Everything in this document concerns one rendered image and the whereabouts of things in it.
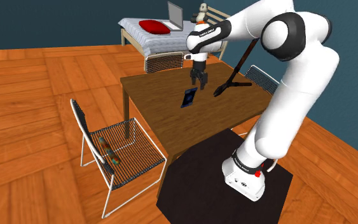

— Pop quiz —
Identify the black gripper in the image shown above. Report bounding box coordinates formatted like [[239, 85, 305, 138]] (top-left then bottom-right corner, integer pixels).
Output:
[[190, 60, 209, 91]]

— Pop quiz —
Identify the dark brown desk lamp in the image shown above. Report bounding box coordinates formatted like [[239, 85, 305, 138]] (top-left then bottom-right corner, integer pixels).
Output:
[[212, 37, 260, 98]]

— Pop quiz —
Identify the brown wooden table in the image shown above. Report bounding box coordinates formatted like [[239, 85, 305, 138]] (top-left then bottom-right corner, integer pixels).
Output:
[[120, 62, 273, 199]]

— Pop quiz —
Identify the wooden bed with grey cover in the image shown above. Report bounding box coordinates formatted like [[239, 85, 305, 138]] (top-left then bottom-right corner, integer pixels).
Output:
[[118, 1, 231, 61]]

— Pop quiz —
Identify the black robot stand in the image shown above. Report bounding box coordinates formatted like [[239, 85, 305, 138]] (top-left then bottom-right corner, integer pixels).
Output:
[[156, 128, 294, 224]]

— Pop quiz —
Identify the multicoloured cylindrical toy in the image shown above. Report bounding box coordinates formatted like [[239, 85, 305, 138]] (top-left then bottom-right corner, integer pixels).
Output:
[[98, 136, 121, 166]]

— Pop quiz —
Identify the black wire mesh chair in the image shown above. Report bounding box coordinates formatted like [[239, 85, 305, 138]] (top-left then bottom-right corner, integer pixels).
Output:
[[69, 98, 168, 220], [230, 64, 280, 137], [143, 51, 184, 74]]

